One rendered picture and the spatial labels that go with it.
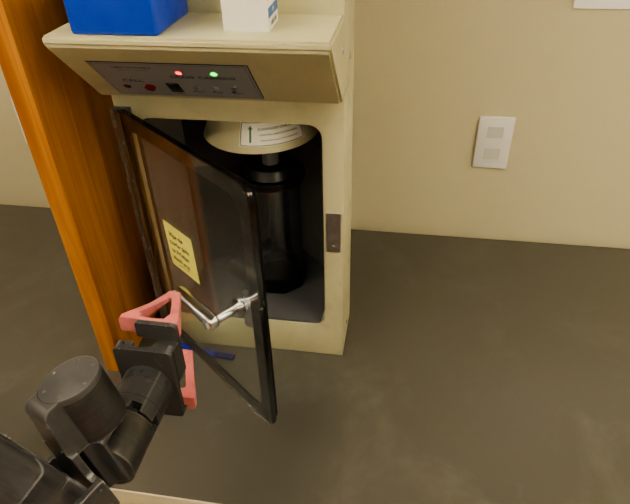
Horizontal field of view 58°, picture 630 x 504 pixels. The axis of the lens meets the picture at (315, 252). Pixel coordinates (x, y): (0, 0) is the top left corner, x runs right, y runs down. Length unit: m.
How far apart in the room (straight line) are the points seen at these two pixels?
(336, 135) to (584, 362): 0.60
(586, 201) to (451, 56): 0.44
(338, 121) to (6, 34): 0.40
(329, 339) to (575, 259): 0.59
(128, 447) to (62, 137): 0.43
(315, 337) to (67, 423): 0.53
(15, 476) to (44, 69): 0.49
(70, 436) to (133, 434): 0.06
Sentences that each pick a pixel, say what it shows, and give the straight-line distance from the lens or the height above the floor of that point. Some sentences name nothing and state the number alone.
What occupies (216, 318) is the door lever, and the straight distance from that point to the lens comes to 0.70.
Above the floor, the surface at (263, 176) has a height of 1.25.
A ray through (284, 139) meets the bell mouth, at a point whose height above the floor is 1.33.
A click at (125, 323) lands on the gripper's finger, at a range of 0.65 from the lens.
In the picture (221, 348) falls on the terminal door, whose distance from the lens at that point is 0.86.
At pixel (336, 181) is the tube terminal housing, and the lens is 0.80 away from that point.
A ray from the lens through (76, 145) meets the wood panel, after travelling 0.86.
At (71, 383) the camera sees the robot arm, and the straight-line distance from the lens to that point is 0.56.
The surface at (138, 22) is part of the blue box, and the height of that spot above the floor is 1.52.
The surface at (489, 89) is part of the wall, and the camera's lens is 1.20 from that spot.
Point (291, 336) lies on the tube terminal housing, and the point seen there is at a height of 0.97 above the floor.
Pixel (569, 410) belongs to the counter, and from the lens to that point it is 1.01.
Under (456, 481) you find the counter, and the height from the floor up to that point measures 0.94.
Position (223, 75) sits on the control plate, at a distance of 0.68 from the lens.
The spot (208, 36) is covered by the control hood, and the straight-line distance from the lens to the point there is 0.65.
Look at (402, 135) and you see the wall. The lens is 1.23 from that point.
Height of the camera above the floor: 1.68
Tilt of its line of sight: 36 degrees down
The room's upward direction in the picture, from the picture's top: 2 degrees counter-clockwise
